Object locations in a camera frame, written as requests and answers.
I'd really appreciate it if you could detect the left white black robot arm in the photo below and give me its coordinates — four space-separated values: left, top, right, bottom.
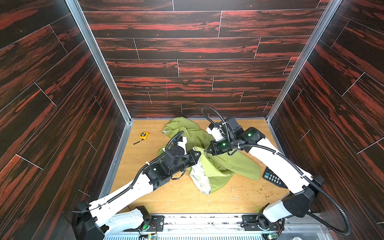
72 146 201 240

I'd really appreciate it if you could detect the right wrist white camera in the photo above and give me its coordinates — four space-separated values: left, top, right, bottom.
207 127 225 142

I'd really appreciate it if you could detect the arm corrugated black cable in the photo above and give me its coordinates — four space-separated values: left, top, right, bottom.
89 131 185 211
200 105 352 236

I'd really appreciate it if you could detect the dark grey calculator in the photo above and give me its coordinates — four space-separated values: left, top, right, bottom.
263 168 288 189

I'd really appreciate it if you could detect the aluminium front rail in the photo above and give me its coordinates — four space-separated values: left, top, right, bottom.
103 214 333 240

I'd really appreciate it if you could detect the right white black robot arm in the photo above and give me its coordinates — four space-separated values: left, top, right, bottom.
207 117 324 231

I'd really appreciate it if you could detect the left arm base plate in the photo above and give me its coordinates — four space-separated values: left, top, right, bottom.
124 215 165 233

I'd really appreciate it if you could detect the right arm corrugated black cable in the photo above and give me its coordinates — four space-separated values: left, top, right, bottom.
200 105 352 236

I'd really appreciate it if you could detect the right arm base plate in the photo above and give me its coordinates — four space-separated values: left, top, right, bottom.
240 215 285 232

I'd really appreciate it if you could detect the green Snoopy zip jacket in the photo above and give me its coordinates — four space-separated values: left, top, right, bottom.
162 117 261 195

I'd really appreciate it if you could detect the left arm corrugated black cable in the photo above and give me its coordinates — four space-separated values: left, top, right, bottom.
89 131 185 211

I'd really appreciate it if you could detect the yellow tape measure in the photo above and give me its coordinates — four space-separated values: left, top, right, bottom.
134 132 149 145

